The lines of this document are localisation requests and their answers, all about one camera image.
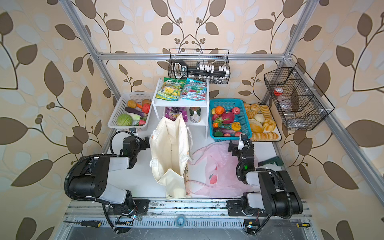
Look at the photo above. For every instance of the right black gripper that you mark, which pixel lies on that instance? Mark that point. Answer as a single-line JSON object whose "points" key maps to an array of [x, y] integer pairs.
{"points": [[240, 147]]}

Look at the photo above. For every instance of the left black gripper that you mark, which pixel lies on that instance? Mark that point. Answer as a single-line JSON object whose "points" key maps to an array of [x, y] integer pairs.
{"points": [[143, 143]]}

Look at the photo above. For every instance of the cream canvas tote bag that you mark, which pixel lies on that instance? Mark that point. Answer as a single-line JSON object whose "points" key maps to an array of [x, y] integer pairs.
{"points": [[170, 145]]}

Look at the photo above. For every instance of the purple grape candy bag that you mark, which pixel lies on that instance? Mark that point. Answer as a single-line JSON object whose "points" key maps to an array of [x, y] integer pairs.
{"points": [[172, 113]]}

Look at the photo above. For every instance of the green white drink can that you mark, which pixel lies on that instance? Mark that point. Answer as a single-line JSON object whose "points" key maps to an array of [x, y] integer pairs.
{"points": [[195, 114]]}

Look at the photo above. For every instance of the teal red snack bag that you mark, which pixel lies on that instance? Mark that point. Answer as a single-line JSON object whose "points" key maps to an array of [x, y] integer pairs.
{"points": [[194, 90]]}

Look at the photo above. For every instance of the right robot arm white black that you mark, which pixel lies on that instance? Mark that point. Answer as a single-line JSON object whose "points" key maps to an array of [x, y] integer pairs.
{"points": [[277, 196]]}

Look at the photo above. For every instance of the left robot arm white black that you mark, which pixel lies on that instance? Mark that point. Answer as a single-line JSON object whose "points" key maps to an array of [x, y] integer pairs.
{"points": [[87, 181]]}

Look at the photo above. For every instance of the pink plastic grocery bag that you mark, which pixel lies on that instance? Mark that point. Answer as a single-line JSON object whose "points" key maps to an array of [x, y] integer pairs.
{"points": [[212, 174]]}

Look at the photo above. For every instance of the green cabbage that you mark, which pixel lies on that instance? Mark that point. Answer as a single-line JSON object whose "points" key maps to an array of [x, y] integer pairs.
{"points": [[124, 120]]}

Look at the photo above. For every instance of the green tape dispenser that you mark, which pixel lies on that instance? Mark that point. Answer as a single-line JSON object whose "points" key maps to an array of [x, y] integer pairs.
{"points": [[273, 161]]}

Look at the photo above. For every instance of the white plastic vegetable basket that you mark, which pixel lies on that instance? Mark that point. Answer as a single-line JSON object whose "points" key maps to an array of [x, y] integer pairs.
{"points": [[141, 124]]}

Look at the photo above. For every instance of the purple eggplant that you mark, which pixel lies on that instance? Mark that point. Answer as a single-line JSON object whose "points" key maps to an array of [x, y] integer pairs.
{"points": [[135, 111]]}

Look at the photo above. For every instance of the teal plastic fruit basket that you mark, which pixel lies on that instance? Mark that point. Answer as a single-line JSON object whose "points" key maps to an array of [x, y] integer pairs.
{"points": [[223, 132]]}

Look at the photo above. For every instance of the pink dragon fruit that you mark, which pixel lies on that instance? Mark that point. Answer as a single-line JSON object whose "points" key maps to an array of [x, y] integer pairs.
{"points": [[228, 118]]}

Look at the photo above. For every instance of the white bread tray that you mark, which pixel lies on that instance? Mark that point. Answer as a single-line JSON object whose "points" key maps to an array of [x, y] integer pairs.
{"points": [[263, 126]]}

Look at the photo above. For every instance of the red tomato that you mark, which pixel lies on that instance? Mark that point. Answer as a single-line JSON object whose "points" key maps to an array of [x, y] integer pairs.
{"points": [[146, 108]]}

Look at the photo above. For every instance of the red apple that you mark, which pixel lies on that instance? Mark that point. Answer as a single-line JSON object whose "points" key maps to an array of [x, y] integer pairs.
{"points": [[236, 110]]}

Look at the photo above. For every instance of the brown potato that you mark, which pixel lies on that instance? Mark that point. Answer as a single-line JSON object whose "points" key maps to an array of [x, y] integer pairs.
{"points": [[131, 104]]}

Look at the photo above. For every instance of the orange fruit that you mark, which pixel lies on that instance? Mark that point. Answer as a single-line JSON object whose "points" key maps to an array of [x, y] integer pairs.
{"points": [[219, 110]]}

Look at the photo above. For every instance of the white two-tier shelf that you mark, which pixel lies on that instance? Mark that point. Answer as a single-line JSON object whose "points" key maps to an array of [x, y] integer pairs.
{"points": [[159, 107]]}

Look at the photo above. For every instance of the plastic bottle red cap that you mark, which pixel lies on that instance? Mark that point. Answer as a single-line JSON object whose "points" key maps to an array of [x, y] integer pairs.
{"points": [[284, 103]]}

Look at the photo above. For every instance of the yellow green snack bag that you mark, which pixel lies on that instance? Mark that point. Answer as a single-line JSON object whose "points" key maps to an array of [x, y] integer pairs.
{"points": [[171, 89]]}

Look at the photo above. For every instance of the yellow black screwdriver left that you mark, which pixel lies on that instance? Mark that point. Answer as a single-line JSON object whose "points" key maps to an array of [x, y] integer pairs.
{"points": [[88, 224]]}

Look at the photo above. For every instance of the yellow black screwdriver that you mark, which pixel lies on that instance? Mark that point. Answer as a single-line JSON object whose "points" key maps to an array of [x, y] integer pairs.
{"points": [[297, 225], [88, 224]]}

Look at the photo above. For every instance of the yellow black screwdriver right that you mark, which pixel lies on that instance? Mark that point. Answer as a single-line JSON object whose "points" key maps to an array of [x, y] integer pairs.
{"points": [[297, 225]]}

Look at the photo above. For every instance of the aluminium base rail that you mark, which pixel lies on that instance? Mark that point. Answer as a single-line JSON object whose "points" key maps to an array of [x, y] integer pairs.
{"points": [[161, 213]]}

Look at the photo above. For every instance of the black wire basket right wall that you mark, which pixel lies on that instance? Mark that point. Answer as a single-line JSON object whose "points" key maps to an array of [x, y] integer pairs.
{"points": [[310, 104]]}

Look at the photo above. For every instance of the black wire basket wall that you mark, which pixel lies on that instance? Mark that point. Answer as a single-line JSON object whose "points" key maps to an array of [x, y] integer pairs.
{"points": [[310, 104], [205, 65]]}

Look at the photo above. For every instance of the black wire basket back wall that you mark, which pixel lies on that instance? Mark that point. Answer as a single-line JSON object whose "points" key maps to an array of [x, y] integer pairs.
{"points": [[205, 65]]}

